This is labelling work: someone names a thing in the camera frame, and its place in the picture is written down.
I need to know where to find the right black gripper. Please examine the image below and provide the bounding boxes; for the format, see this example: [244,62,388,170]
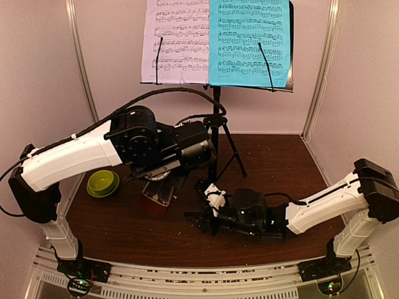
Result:
[183,199,259,238]

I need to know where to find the brown wooden metronome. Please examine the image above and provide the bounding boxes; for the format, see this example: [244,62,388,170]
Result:
[138,193,168,218]

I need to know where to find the black music stand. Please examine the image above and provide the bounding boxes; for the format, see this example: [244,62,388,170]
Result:
[139,0,296,184]

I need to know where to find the lilac sheet music page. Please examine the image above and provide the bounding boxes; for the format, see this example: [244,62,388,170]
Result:
[141,0,210,85]

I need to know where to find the blue sheet music page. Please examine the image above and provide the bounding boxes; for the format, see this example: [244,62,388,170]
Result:
[209,0,291,88]

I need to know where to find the clear plastic metronome cover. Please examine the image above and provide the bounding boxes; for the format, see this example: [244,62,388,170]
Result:
[142,181,175,207]

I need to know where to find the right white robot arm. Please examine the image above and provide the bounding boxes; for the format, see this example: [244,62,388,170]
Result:
[184,158,398,275]

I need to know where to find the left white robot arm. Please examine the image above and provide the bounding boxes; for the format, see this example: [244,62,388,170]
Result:
[8,105,216,277]

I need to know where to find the green bowl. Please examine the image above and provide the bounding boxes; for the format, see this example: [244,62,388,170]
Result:
[86,170,120,198]

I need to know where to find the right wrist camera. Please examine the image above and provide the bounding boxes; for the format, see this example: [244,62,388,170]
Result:
[195,181,227,217]

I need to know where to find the aluminium front rail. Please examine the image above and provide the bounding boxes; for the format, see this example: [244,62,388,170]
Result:
[32,245,375,299]

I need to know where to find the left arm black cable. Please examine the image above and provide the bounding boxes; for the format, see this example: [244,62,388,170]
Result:
[0,87,228,217]

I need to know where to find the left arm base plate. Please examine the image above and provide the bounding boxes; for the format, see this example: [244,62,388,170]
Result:
[57,259,112,283]

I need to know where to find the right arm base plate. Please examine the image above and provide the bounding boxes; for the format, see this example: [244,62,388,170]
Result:
[298,259,352,282]

